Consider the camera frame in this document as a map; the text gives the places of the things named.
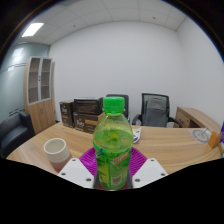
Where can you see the small dark brown box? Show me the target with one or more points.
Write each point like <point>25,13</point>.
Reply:
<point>66,113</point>

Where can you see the black sofa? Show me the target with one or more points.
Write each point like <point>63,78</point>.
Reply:
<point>13,131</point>

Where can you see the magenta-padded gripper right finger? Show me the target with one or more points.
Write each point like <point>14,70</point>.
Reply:
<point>148,171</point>

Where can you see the brown box with label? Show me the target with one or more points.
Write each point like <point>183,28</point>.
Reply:
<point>85,122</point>

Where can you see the wooden shelf cabinet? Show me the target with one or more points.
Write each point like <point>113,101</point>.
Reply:
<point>40,96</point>

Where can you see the ceiling light panel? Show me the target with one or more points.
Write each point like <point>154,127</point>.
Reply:
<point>32,29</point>

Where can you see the orange wooden box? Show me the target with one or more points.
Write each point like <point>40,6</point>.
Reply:
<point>215,140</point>

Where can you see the wooden side desk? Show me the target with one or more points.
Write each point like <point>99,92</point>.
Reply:
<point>193,118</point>

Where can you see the black office chair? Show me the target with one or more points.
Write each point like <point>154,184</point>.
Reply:
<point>126,103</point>

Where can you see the round grey printed pad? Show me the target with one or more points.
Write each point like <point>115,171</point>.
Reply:
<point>201,135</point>

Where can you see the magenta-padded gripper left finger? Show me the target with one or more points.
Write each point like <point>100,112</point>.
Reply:
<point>76,172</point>

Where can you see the grey-backed mesh office chair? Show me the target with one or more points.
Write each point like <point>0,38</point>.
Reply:
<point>155,111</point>

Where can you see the green drink bottle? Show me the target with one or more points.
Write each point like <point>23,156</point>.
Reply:
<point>112,150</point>

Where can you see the white and pink ribbed mug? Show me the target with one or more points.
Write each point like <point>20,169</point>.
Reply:
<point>56,153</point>

